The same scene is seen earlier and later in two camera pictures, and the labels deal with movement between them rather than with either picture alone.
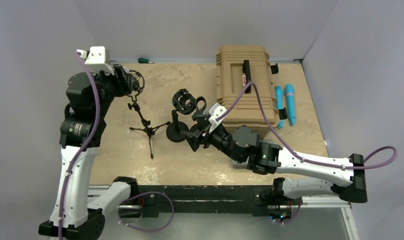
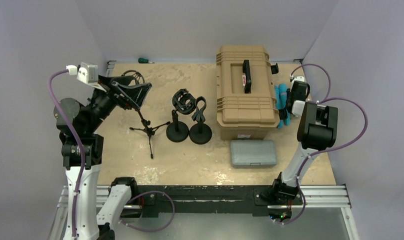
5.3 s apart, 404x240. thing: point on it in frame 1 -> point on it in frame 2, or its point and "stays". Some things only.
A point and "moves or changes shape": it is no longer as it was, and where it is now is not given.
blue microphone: [278, 93] stays
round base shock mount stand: [185, 102] stays
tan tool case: [237, 66] stays
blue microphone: [289, 92] moves or changes shape
